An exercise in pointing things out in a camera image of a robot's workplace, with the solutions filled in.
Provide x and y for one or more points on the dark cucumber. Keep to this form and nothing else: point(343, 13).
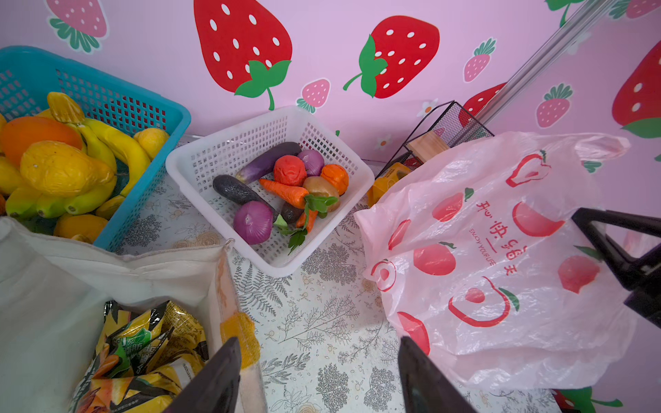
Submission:
point(237, 192)

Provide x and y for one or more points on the orange fruit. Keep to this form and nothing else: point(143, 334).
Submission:
point(19, 134)

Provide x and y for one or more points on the long purple eggplant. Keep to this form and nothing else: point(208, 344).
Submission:
point(265, 163)

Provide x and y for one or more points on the yellow lemon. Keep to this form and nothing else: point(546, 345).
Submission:
point(152, 140)

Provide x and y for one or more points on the small purple onion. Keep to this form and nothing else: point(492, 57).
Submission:
point(313, 161)

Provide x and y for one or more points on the red tomato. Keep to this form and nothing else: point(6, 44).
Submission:
point(290, 170)

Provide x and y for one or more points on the pink plastic grocery bag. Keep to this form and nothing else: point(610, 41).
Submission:
point(478, 262)

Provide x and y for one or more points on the yellow banana bunch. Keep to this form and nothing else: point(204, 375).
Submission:
point(101, 141)

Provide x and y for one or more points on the small tangerine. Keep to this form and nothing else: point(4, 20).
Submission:
point(84, 228)

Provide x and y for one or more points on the black wire mesh shelf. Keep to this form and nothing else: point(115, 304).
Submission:
point(450, 122)

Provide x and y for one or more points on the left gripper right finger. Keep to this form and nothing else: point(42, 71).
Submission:
point(425, 388)

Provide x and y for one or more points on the orange carrot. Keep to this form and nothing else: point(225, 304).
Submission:
point(298, 197)

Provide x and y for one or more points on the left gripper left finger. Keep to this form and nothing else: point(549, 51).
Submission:
point(216, 388)

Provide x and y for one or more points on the orange pumpkin toy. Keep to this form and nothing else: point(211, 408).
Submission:
point(337, 176)

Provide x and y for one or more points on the yellow pear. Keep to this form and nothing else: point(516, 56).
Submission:
point(60, 170)

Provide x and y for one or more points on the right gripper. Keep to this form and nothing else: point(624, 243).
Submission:
point(640, 275)

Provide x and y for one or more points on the black yellow snack bag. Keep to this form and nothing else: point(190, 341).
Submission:
point(142, 361)

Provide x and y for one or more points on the brown potato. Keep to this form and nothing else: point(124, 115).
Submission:
point(321, 188)

